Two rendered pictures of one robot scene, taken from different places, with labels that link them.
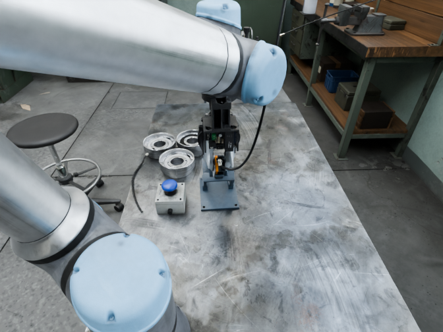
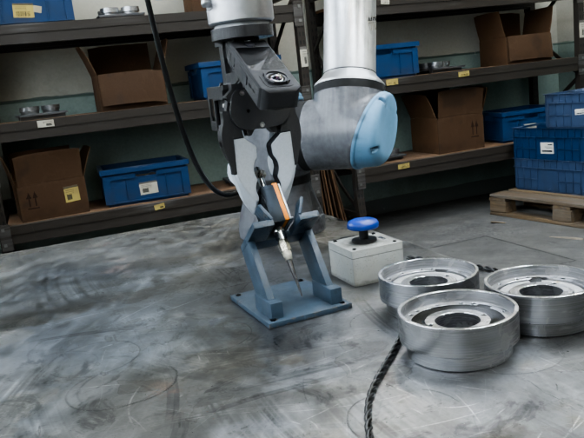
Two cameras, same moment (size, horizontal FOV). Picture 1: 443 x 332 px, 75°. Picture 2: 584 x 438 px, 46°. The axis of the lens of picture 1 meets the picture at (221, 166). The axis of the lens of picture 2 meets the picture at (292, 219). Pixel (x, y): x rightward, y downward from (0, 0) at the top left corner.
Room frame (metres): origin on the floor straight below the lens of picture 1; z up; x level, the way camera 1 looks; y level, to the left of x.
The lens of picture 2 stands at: (1.32, -0.21, 1.05)
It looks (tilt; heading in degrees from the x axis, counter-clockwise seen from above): 11 degrees down; 162
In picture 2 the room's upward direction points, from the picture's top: 6 degrees counter-clockwise
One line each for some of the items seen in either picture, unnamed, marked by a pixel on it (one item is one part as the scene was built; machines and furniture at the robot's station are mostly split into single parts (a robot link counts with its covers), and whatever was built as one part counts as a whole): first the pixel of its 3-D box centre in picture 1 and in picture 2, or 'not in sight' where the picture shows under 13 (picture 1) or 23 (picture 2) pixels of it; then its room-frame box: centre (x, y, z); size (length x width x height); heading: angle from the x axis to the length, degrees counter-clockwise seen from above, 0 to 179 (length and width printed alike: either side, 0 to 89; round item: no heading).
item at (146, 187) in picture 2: not in sight; (143, 180); (-2.92, 0.22, 0.56); 0.52 x 0.38 x 0.22; 89
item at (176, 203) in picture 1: (171, 199); (363, 255); (0.54, 0.13, 0.82); 0.08 x 0.07 x 0.05; 2
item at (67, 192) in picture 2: not in sight; (49, 182); (-2.88, -0.31, 0.64); 0.49 x 0.40 x 0.37; 97
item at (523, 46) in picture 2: not in sight; (514, 36); (-3.01, 3.01, 1.19); 0.45 x 0.40 x 0.37; 87
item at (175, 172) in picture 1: (177, 163); (428, 288); (0.69, 0.13, 0.82); 0.10 x 0.10 x 0.04
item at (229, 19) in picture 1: (217, 37); not in sight; (0.54, 0.01, 1.22); 0.09 x 0.08 x 0.11; 138
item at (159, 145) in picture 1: (159, 145); (540, 299); (0.79, 0.20, 0.82); 0.10 x 0.10 x 0.04
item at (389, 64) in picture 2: not in sight; (372, 63); (-2.99, 1.85, 1.11); 0.52 x 0.38 x 0.22; 92
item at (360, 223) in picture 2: (170, 190); (363, 237); (0.54, 0.13, 0.85); 0.04 x 0.04 x 0.05
